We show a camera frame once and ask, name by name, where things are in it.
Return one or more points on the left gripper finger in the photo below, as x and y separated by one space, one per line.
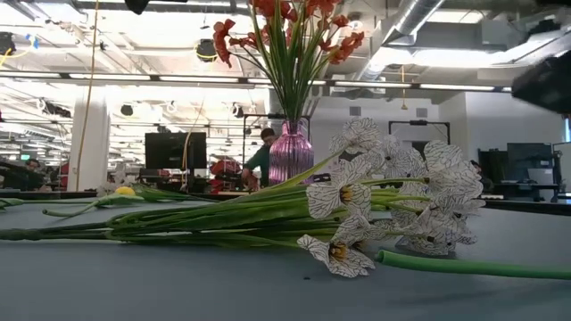
137 5

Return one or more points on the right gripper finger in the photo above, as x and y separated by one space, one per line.
548 84

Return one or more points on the orange flower bunch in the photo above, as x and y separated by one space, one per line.
220 40

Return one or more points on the small white flower bunch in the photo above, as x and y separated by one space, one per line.
119 175

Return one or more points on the yellow tulip with green stem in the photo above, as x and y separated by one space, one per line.
125 191

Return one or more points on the pink ribbed glass vase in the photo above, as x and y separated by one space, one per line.
290 156

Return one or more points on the large white veined flower bunch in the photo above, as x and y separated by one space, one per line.
325 198

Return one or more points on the dark desk monitor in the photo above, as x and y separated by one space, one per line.
531 156

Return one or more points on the black ceiling dome device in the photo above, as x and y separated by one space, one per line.
206 50

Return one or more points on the white building pillar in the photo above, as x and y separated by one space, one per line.
91 147

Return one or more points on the black computer monitor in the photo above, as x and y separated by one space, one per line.
174 151

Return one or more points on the long ceiling light strip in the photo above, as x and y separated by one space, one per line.
379 84

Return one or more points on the red background equipment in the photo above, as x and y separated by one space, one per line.
225 171

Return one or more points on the person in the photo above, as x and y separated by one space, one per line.
261 162
32 166

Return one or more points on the silver slanted air duct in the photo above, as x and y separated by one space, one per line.
412 18

